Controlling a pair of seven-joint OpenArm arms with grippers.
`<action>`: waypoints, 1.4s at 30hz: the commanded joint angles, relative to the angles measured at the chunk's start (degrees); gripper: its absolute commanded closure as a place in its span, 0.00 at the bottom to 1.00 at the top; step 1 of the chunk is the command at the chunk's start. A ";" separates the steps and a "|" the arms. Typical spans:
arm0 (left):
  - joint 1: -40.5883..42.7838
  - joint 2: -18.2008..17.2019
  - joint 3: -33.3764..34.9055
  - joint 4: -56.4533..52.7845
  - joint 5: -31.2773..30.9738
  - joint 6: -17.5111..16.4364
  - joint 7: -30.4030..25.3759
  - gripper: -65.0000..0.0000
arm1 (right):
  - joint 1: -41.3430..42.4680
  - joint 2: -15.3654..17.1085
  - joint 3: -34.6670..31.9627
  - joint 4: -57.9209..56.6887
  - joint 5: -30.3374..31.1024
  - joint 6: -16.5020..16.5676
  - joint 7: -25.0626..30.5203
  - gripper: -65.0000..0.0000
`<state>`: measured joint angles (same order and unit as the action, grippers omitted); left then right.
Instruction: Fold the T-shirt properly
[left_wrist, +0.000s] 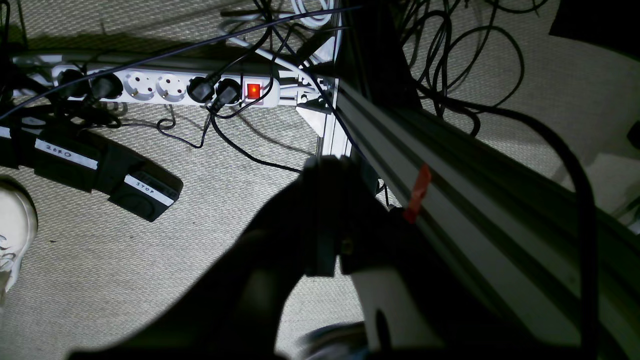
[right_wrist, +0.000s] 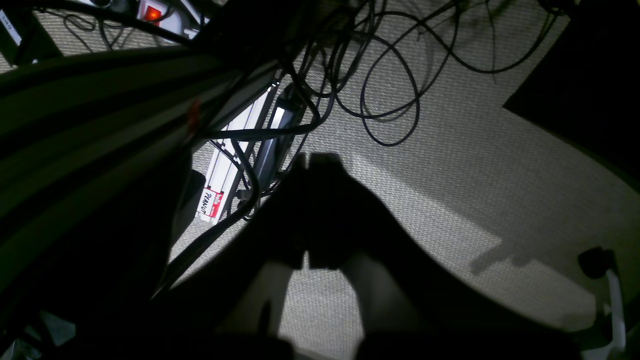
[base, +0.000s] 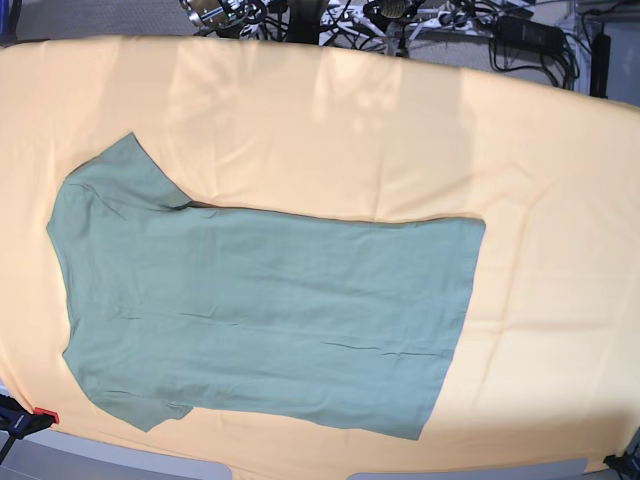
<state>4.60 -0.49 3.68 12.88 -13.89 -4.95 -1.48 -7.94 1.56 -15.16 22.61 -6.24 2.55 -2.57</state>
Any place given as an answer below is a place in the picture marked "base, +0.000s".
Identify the black post right background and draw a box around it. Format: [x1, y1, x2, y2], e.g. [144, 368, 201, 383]
[589, 32, 611, 98]

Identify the green T-shirt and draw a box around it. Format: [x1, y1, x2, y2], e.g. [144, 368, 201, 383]
[47, 135, 485, 440]

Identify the black centre stand post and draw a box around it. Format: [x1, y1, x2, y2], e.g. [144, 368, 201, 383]
[285, 0, 323, 45]

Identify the black clamp right corner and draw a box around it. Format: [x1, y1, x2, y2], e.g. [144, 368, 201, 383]
[603, 439, 640, 480]

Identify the yellow table cloth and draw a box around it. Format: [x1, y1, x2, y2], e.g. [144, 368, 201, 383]
[1, 36, 639, 479]

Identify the blue red clamp left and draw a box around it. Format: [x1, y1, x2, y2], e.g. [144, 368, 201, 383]
[0, 395, 59, 440]

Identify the black power adapter box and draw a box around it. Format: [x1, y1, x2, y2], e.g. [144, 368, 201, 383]
[494, 16, 566, 56]

